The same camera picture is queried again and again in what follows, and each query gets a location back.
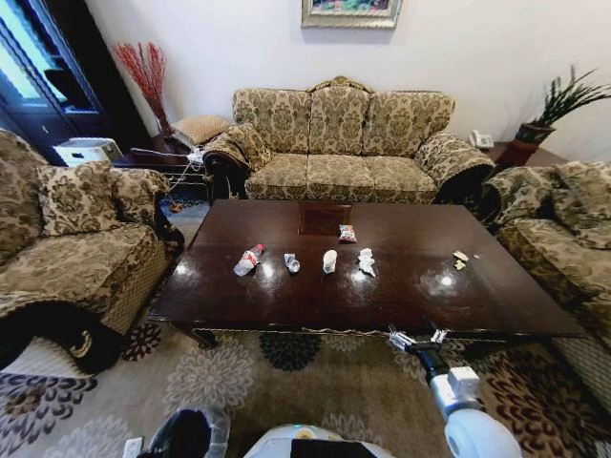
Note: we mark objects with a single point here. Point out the reddish wooden side table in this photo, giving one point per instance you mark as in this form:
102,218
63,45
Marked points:
518,153

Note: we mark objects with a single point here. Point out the colourful snack bag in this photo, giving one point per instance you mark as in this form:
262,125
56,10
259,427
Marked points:
347,234

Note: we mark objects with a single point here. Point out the floral three-seat sofa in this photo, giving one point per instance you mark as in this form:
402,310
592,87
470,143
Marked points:
339,143

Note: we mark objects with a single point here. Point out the white power strip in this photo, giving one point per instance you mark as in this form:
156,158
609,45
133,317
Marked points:
195,156

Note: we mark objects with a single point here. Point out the floral armchair with square cushion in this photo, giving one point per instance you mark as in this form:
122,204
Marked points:
71,272

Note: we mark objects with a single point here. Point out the white robot front shell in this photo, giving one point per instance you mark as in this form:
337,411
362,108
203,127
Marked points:
272,446

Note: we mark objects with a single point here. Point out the floral patterned rug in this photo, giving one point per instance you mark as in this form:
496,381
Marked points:
286,381

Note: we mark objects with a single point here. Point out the crushed white paper cup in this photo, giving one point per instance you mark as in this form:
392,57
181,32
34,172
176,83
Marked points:
329,261

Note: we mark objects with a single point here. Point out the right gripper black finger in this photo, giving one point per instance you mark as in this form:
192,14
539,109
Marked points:
438,336
401,340

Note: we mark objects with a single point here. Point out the crumpled clear plastic wrapper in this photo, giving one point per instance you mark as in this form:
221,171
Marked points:
292,263

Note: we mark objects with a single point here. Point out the dark wooden side table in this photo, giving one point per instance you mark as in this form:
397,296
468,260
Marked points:
153,164

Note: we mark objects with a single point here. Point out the large square floral cushion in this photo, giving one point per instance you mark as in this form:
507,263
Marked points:
76,198

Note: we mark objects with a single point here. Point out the white desk telephone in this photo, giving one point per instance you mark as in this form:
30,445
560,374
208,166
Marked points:
481,139

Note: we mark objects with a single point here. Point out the dark glass-door cabinet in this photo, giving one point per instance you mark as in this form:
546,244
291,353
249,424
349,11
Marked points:
71,62

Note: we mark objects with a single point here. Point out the red branch decoration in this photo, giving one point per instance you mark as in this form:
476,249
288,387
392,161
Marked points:
145,81

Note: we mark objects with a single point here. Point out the white box appliance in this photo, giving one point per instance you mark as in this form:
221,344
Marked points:
83,151

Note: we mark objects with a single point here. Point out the green potted plant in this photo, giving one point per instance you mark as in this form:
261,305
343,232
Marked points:
554,114

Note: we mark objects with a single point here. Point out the black trash bin with bag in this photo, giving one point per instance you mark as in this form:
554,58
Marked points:
191,436

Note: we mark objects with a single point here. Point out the dark wooden coffee table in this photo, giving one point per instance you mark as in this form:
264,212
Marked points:
334,296

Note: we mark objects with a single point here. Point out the clear plastic bottle red cap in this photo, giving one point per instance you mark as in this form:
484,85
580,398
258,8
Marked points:
247,261

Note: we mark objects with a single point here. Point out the framed painting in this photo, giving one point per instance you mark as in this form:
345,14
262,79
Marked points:
351,12

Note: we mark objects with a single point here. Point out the tan quilted cushion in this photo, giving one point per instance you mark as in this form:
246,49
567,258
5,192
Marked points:
200,128

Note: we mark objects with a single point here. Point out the crumpled white tissue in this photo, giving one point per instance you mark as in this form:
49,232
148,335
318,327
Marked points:
366,261

